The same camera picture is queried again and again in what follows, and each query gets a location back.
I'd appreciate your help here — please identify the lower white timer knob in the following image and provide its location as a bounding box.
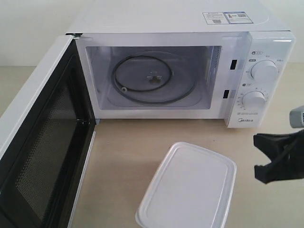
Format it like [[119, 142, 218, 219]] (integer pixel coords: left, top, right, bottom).
[[241, 91, 266, 109]]

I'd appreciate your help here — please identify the white microwave door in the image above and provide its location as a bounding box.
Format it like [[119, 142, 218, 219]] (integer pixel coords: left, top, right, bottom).
[[0, 35, 96, 228]]

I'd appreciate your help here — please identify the upper white power knob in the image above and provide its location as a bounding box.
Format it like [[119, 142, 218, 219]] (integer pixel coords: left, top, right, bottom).
[[250, 60, 278, 82]]

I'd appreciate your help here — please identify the white label sticker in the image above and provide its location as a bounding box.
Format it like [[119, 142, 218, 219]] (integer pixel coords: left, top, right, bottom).
[[203, 11, 253, 25]]

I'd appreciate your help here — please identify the white plastic food container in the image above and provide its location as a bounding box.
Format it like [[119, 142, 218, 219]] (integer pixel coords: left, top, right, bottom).
[[135, 142, 237, 228]]

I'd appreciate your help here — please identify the white Midea microwave oven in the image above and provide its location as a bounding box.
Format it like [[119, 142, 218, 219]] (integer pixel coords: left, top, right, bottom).
[[67, 0, 295, 128]]

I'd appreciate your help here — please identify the glass turntable plate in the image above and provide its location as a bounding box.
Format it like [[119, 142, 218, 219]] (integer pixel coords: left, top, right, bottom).
[[110, 51, 198, 106]]

